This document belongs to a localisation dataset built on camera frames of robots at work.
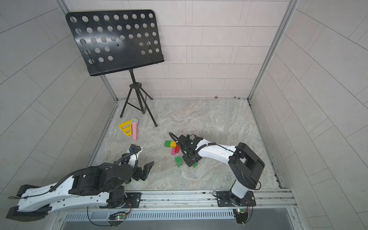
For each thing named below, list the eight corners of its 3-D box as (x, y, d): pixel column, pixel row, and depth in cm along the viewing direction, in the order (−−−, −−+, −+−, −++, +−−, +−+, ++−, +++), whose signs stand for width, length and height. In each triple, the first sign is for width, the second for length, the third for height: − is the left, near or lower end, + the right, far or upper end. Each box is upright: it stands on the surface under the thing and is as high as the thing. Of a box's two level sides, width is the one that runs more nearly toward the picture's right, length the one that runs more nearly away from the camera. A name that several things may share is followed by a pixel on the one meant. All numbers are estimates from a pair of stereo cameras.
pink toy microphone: (132, 141, 94) (130, 138, 91) (132, 120, 105) (131, 117, 102) (138, 139, 95) (137, 137, 92) (138, 119, 105) (136, 116, 103)
